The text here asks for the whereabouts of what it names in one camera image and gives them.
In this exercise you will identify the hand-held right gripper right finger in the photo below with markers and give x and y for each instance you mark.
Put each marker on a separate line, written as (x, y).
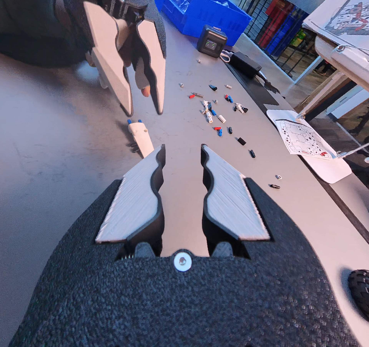
(233, 205)

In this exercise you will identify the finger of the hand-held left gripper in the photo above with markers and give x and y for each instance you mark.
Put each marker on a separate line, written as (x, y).
(154, 52)
(106, 49)

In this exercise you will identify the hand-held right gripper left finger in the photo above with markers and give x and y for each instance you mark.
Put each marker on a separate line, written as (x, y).
(132, 205)

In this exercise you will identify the white lego panel piece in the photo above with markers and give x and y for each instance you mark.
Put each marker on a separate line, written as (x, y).
(141, 136)

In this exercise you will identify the sticker sheet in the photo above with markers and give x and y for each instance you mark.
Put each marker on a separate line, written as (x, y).
(302, 139)

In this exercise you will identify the person's left forearm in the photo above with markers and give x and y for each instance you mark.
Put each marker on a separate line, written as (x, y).
(23, 6)

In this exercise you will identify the scattered small lego pieces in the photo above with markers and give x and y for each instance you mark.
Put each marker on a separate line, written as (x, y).
(213, 113)

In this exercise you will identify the black lego tire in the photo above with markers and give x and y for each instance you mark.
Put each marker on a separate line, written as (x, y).
(360, 292)

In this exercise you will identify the person's left hand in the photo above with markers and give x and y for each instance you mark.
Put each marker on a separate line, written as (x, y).
(142, 75)

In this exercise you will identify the clear plastic bag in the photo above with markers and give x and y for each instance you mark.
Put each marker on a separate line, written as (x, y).
(178, 2)

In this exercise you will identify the black battery pack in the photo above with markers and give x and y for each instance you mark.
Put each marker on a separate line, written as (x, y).
(212, 42)

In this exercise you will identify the blue plastic storage bin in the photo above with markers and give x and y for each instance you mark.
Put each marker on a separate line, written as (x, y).
(201, 15)

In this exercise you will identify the black power adapter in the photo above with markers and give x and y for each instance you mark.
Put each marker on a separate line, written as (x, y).
(245, 62)

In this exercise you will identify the rack of coloured bins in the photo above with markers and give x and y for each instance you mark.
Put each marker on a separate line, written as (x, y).
(279, 26)

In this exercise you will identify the instruction booklet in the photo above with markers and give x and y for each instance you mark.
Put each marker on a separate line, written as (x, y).
(337, 6)

